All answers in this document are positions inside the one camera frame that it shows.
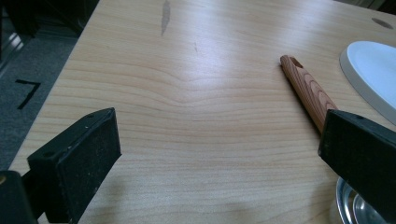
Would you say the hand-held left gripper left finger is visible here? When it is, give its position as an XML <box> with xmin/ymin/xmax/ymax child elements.
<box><xmin>21</xmin><ymin>107</ymin><xmax>122</xmax><ymax>224</ymax></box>

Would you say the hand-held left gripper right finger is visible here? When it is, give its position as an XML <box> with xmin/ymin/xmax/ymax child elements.
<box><xmin>318</xmin><ymin>109</ymin><xmax>396</xmax><ymax>224</ymax></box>

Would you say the wooden-handled metal ladle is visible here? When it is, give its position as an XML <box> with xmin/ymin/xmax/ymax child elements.
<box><xmin>279</xmin><ymin>54</ymin><xmax>390</xmax><ymax>224</ymax></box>

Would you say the white utensil stand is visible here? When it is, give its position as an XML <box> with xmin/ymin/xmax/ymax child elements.
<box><xmin>339</xmin><ymin>40</ymin><xmax>396</xmax><ymax>125</ymax></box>

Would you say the dark cabinet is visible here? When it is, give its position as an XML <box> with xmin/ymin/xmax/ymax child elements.
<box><xmin>0</xmin><ymin>0</ymin><xmax>101</xmax><ymax>36</ymax></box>

